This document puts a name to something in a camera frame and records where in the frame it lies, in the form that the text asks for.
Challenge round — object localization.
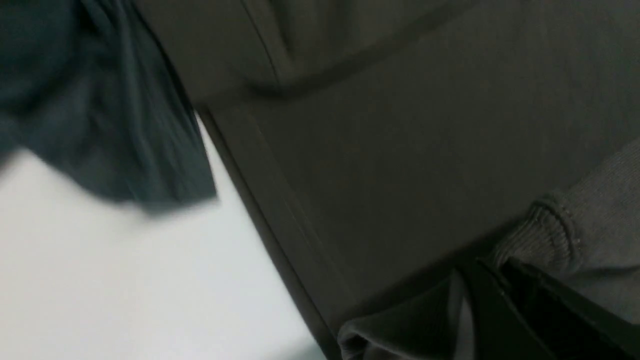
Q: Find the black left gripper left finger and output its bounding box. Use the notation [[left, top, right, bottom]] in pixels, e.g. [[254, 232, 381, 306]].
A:
[[452, 262, 556, 360]]

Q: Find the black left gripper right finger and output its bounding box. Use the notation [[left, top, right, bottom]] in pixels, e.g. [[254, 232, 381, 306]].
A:
[[500, 260, 640, 360]]

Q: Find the dark gray long-sleeved shirt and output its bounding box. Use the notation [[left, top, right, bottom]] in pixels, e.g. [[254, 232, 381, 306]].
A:
[[135, 0, 639, 360]]

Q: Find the dark teal crumpled garment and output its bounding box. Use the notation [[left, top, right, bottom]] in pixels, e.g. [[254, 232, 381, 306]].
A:
[[0, 0, 217, 214]]

